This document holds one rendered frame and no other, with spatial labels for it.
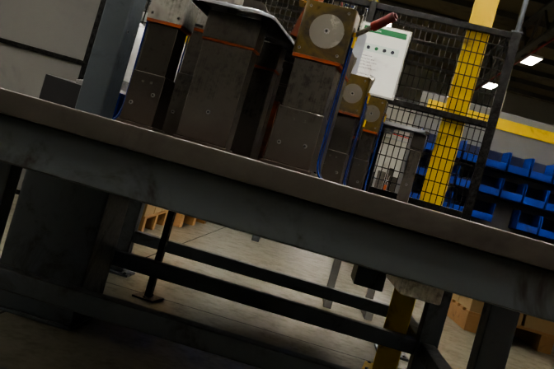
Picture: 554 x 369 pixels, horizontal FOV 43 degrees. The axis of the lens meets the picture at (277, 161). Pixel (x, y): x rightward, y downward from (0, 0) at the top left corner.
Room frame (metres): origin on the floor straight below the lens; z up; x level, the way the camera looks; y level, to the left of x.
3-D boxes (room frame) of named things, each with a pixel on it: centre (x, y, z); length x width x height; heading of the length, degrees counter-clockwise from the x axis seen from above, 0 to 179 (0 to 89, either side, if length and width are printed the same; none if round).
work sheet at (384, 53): (3.09, -0.30, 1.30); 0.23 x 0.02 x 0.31; 77
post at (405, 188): (2.64, -0.49, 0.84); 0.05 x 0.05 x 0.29; 77
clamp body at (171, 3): (1.58, 0.33, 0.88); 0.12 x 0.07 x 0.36; 77
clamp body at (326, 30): (1.50, -0.04, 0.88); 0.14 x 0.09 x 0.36; 77
